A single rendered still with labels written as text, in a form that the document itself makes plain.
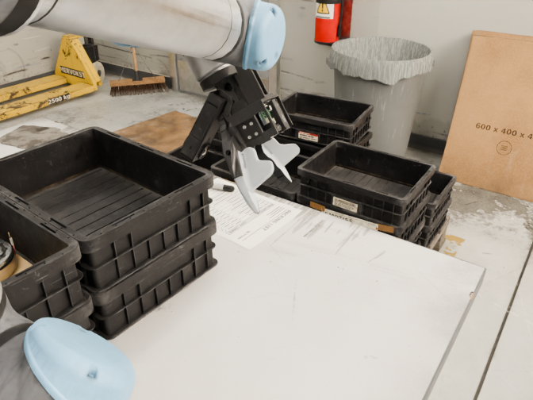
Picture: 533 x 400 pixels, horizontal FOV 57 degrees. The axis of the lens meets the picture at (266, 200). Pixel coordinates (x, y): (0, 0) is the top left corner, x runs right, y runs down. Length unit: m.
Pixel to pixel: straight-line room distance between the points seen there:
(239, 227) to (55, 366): 0.79
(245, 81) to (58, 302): 0.45
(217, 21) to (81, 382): 0.35
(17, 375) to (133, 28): 0.32
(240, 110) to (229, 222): 0.57
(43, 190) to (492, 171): 2.41
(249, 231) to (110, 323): 0.42
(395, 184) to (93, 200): 1.14
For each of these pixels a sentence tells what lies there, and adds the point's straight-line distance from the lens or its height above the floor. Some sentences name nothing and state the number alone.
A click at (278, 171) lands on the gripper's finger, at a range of 0.80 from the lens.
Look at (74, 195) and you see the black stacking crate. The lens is 1.17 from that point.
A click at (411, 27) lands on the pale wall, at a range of 3.25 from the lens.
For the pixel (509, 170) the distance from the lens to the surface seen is 3.02.
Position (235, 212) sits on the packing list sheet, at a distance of 1.27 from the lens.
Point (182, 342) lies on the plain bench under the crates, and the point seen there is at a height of 0.70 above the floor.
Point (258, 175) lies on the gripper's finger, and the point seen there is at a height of 1.06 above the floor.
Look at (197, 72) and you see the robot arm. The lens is 0.72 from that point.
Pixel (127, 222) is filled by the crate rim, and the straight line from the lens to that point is 0.85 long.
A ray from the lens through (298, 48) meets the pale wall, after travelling 3.62.
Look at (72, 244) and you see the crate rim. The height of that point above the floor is 0.93.
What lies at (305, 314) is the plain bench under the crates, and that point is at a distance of 0.98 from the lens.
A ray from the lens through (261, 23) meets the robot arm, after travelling 0.56.
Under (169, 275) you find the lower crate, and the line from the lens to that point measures 0.99.
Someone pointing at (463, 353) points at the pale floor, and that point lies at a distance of 1.99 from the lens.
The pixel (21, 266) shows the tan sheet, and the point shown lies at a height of 0.83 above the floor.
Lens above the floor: 1.38
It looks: 31 degrees down
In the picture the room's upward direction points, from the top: straight up
